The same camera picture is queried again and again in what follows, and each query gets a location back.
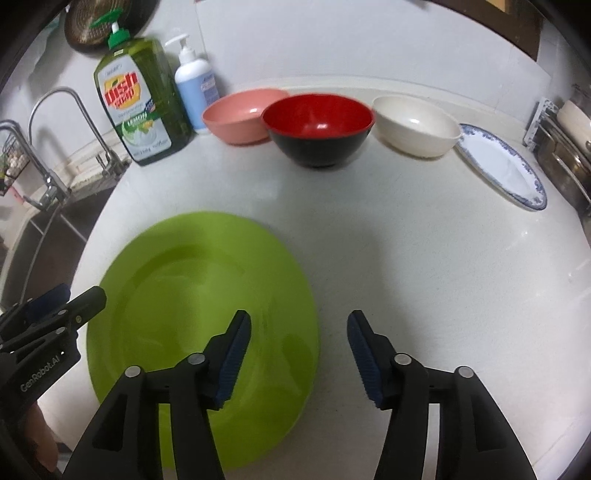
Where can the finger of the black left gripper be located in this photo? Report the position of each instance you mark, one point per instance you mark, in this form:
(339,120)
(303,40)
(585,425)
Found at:
(81,309)

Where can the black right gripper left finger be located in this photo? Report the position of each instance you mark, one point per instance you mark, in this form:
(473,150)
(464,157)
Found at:
(122,440)

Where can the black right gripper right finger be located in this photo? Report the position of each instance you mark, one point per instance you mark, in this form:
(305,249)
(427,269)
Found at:
(476,440)

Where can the green plastic plate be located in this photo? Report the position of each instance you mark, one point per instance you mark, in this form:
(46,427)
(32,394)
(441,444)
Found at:
(178,284)

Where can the pink bowl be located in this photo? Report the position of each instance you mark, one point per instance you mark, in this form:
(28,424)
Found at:
(236,119)

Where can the blue patterned white plate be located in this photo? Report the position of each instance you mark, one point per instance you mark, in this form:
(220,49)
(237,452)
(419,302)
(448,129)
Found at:
(502,167)

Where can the red and black bowl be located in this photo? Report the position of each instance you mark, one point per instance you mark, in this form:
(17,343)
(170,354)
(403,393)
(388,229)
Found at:
(318,130)

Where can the cream white bowl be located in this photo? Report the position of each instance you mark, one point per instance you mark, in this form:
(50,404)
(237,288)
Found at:
(414,126)

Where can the white kitchen shelf rack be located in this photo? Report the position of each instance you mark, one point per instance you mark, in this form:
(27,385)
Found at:
(545,109)

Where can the person's hand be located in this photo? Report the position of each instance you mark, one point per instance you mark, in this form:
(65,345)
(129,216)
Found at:
(40,438)

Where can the chrome sink faucet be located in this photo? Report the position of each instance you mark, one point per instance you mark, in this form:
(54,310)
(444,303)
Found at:
(68,134)

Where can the green dish soap bottle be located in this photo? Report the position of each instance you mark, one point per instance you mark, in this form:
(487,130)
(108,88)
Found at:
(138,93)

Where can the white blue pump bottle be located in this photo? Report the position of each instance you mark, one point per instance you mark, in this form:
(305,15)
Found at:
(195,83)

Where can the cream enamel pot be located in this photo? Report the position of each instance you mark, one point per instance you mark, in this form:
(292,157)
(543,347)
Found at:
(574,117)

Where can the steel pot with handle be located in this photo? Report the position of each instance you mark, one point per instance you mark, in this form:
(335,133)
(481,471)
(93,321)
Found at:
(565,165)

